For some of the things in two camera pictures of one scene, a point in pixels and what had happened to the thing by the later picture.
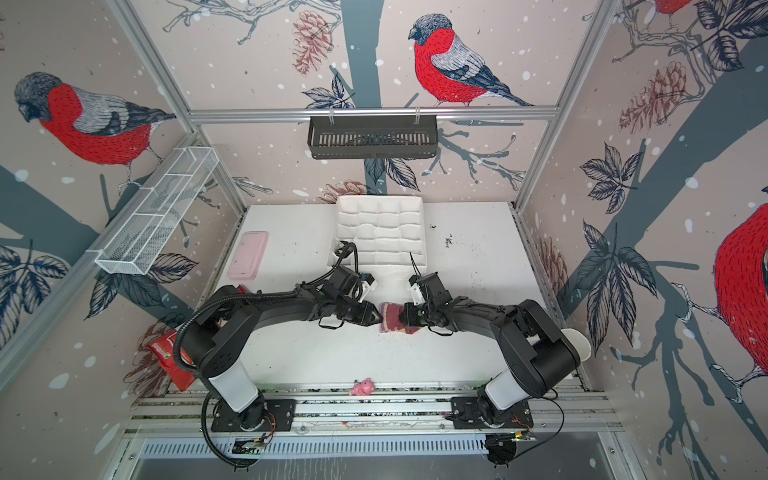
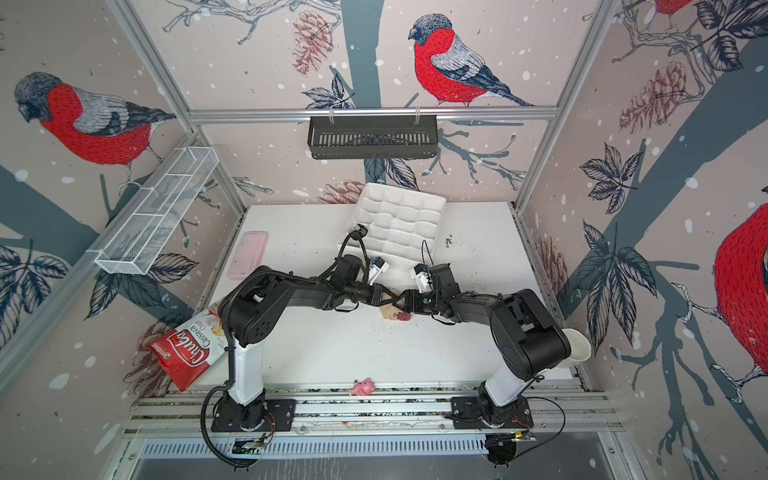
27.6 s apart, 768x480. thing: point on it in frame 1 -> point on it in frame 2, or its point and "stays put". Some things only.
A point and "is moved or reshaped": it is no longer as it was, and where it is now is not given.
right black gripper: (411, 315) -> (413, 301)
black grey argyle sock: (345, 249) is moved or reshaped
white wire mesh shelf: (157, 209) stays put
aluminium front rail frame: (375, 411) stays put
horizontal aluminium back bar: (374, 115) stays put
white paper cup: (580, 342) stays put
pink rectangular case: (245, 262) stays put
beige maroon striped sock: (390, 319) is moved or reshaped
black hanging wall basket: (372, 139) stays put
